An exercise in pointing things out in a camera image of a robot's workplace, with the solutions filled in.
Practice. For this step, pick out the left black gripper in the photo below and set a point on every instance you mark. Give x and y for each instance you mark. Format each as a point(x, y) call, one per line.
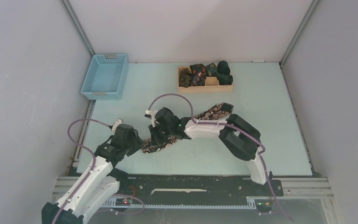
point(138, 143)

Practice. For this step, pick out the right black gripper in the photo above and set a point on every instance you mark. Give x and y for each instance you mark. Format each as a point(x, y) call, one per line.
point(155, 136)

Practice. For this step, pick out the rose patterned necktie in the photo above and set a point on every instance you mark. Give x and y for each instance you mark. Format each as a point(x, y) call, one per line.
point(216, 112)

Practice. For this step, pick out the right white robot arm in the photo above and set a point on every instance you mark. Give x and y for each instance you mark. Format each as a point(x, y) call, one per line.
point(239, 137)

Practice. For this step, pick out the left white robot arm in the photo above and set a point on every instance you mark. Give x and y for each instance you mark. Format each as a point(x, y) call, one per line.
point(95, 185)

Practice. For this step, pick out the rolled dark paisley tie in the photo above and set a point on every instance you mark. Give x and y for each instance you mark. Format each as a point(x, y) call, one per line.
point(185, 78)

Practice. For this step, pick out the wooden tray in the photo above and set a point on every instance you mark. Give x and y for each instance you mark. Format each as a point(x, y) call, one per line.
point(211, 85)

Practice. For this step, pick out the rolled red floral tie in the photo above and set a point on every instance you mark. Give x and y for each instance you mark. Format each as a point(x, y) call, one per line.
point(198, 72)

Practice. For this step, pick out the rolled green patterned tie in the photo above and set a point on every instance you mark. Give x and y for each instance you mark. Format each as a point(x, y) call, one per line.
point(211, 70)

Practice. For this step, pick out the blue plastic basket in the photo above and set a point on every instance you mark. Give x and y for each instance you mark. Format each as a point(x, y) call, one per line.
point(106, 77)

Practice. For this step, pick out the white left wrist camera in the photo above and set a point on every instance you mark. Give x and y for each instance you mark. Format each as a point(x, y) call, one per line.
point(115, 125)

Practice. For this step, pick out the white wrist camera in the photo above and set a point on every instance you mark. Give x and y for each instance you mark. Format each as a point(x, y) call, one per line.
point(115, 125)
point(151, 114)

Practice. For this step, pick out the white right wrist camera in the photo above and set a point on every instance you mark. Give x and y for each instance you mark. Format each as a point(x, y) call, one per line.
point(151, 114)

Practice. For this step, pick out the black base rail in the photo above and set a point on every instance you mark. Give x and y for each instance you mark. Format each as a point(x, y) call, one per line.
point(194, 192)

